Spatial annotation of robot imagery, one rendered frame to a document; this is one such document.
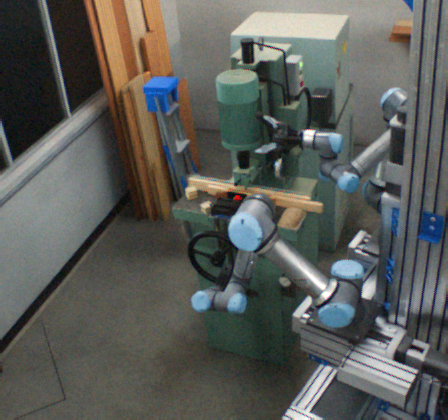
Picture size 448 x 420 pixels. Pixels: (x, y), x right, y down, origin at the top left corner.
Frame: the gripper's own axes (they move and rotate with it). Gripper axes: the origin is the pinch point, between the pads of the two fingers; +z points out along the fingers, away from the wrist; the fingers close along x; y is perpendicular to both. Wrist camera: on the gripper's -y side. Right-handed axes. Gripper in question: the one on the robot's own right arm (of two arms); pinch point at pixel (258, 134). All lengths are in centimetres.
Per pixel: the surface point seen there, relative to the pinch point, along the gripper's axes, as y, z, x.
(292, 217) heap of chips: -25.1, -14.1, 27.3
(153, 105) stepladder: -63, 90, -28
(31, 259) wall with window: -62, 145, 74
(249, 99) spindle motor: 5.4, 5.2, -12.6
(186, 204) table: -27, 37, 30
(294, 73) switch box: -17.2, -3.5, -35.3
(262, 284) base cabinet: -49, 0, 57
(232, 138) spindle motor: -4.6, 12.7, 2.0
